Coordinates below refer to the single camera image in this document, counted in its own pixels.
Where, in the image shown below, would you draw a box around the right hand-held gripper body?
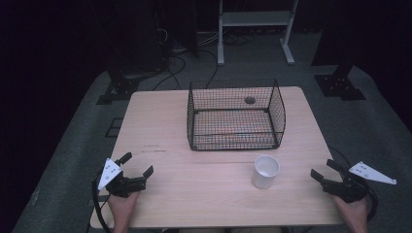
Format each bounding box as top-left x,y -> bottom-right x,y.
320,160 -> 397,204

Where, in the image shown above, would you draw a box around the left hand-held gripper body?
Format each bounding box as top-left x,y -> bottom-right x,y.
97,157 -> 148,199

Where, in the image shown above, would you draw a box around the person's left hand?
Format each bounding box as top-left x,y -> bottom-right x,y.
107,190 -> 141,233

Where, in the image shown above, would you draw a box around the person's right hand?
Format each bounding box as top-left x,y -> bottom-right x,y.
332,196 -> 369,233

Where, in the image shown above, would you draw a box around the white cup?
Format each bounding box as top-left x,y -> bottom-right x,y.
252,154 -> 281,190

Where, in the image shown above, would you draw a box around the black stand base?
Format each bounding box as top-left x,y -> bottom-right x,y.
314,61 -> 367,101
95,61 -> 144,106

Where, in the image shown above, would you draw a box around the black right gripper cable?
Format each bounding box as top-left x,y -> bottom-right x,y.
328,146 -> 379,222

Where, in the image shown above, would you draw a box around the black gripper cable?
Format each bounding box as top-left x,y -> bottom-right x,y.
91,169 -> 113,233
328,146 -> 379,222

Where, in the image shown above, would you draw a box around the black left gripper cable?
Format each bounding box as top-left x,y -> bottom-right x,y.
91,169 -> 113,233

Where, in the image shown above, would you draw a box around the black floor cables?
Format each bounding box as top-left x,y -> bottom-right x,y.
152,48 -> 220,91

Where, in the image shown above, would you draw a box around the black wire mesh basket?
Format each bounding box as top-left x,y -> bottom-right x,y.
187,78 -> 287,152

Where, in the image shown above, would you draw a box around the white metal stand frame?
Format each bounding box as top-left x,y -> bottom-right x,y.
217,0 -> 300,67

